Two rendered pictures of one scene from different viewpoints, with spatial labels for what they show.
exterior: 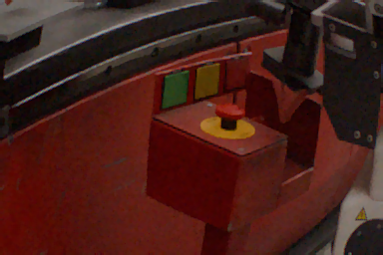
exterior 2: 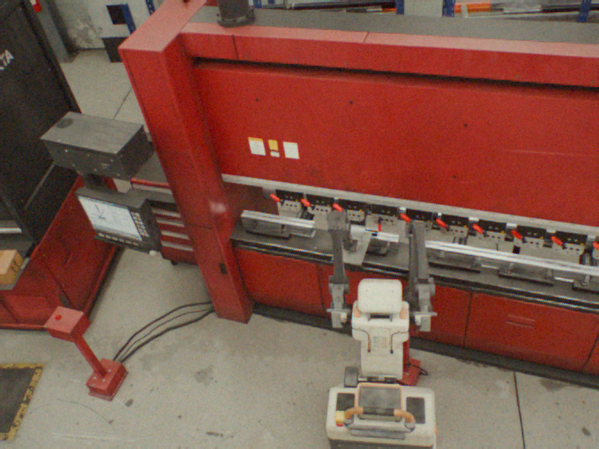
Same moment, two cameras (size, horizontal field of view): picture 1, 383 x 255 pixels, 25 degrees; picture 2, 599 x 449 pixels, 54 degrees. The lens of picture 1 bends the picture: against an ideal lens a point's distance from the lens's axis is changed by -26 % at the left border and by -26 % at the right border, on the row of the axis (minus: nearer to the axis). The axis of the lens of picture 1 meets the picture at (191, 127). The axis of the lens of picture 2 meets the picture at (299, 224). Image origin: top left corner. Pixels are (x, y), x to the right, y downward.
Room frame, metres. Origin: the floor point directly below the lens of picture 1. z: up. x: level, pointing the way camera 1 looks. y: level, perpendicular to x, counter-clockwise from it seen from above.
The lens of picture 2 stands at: (0.64, -1.99, 3.63)
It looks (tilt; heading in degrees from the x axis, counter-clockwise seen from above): 45 degrees down; 83
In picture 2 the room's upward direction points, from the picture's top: 10 degrees counter-clockwise
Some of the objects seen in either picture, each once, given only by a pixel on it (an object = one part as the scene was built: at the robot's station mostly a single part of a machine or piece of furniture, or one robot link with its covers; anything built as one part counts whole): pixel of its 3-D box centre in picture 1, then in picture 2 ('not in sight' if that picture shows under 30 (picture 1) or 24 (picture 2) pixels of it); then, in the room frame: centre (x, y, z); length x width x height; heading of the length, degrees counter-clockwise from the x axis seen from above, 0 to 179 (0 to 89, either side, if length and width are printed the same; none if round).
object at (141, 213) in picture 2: not in sight; (122, 216); (-0.05, 0.61, 1.42); 0.45 x 0.12 x 0.36; 144
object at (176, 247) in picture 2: not in sight; (190, 211); (0.20, 1.54, 0.50); 0.50 x 0.50 x 1.00; 58
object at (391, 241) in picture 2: not in sight; (367, 238); (1.33, 0.41, 0.92); 0.39 x 0.06 x 0.10; 148
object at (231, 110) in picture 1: (228, 120); not in sight; (1.35, -0.05, 0.79); 0.04 x 0.04 x 0.04
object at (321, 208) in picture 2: not in sight; (321, 200); (1.09, 0.56, 1.20); 0.15 x 0.09 x 0.17; 148
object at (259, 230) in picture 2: not in sight; (268, 232); (0.74, 0.72, 0.89); 0.30 x 0.05 x 0.03; 148
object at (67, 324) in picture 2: not in sight; (86, 352); (-0.64, 0.51, 0.41); 0.25 x 0.20 x 0.83; 58
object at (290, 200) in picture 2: not in sight; (290, 196); (0.92, 0.67, 1.20); 0.15 x 0.09 x 0.17; 148
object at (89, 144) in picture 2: not in sight; (118, 191); (-0.04, 0.71, 1.53); 0.51 x 0.25 x 0.85; 144
